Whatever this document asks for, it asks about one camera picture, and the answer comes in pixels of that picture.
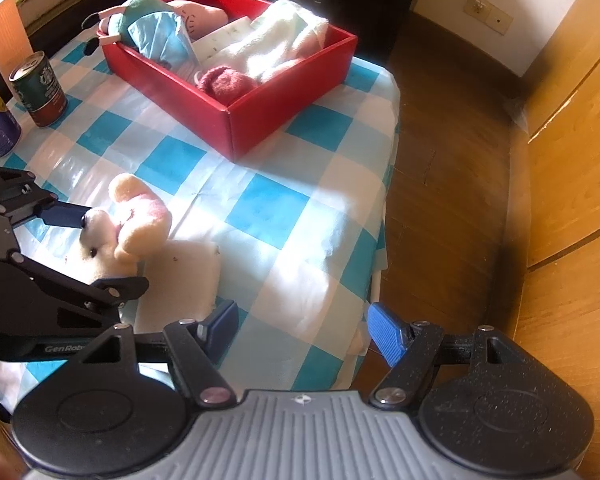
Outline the dark green drink can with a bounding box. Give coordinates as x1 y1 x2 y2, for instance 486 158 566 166
8 51 68 128

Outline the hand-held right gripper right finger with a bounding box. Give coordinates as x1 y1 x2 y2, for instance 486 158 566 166
367 302 531 409

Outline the doll in teal clothes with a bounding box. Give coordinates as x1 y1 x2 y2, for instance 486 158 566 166
82 0 231 43

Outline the orange ribbed board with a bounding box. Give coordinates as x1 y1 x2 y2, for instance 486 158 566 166
0 0 33 81

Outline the white and pink plush toy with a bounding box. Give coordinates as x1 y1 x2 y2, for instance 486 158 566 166
79 172 174 281

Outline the white fluffy towel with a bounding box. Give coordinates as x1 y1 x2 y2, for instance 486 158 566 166
202 0 331 83

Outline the maroon knit sock ball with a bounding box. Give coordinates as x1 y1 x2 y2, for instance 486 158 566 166
194 64 256 106

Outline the beige wall socket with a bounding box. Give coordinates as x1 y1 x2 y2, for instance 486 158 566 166
462 0 513 36

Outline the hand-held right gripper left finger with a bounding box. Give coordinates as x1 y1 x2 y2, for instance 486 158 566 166
77 300 240 409

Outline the blue checkered tablecloth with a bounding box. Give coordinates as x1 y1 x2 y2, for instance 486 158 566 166
0 35 401 401

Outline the red cardboard box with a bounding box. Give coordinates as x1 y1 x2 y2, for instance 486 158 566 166
97 0 358 163

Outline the light wooden wardrobe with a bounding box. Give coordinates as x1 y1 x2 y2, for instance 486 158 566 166
510 0 600 461

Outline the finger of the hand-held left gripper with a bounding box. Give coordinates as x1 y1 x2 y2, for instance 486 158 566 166
9 254 151 310
0 164 95 229

